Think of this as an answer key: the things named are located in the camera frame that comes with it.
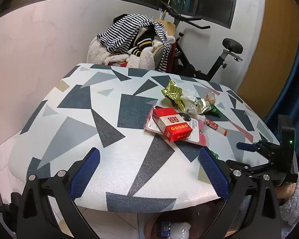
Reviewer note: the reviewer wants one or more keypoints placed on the red white stick packet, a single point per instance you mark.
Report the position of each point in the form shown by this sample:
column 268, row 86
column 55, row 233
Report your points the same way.
column 215, row 127

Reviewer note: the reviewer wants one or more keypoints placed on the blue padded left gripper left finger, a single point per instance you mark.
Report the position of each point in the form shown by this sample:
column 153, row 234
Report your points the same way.
column 81, row 172

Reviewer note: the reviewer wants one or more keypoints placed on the geometric patterned tablecloth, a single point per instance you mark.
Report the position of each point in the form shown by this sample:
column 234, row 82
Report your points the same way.
column 107, row 108

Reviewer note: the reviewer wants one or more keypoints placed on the black yellow striped garment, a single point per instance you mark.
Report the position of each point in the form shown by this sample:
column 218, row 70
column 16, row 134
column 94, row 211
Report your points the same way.
column 143, row 39

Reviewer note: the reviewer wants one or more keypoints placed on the small blue item in bin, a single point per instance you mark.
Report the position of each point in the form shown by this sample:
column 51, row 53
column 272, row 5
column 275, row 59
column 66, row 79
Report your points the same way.
column 165, row 229

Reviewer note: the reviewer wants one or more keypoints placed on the striped black white shirt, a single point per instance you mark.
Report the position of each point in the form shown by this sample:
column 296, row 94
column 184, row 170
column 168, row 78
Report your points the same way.
column 121, row 35

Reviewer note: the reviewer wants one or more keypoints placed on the white tissue in bin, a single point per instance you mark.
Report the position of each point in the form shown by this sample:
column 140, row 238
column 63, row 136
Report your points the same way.
column 180, row 230

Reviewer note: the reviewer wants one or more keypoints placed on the person hand holding gripper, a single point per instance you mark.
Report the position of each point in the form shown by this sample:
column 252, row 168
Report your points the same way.
column 285, row 191

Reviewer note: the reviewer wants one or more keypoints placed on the brown round trash bin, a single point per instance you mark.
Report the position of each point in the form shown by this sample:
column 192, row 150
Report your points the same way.
column 192, row 221

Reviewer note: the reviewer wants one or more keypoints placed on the red blister card package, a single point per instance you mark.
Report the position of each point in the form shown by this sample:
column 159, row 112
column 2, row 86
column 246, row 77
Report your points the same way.
column 196, row 137

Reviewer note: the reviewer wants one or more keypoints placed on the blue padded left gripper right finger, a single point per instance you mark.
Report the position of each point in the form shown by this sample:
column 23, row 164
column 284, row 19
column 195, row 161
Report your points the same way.
column 217, row 172

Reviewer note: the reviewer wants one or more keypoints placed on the gold foil wrapper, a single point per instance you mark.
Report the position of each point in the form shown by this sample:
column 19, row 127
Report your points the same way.
column 174, row 94

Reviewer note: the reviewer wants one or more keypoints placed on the red cigarette box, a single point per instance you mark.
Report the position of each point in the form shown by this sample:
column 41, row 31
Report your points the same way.
column 171, row 123

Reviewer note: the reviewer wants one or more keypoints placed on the small orange candy wrapper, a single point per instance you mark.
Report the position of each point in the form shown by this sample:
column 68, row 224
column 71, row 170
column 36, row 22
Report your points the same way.
column 210, row 97

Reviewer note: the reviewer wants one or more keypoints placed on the gold green snack wrapper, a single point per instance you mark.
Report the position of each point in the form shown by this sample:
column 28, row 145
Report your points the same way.
column 205, row 107

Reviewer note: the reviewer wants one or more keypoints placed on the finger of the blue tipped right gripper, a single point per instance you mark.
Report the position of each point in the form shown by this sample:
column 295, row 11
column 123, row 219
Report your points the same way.
column 255, row 147

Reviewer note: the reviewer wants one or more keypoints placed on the clear crumpled plastic wrap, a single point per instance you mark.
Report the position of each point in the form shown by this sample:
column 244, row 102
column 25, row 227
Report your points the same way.
column 190, row 101

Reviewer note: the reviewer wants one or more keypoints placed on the wooden chair back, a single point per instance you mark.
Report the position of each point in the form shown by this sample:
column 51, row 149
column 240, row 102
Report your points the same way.
column 168, row 26

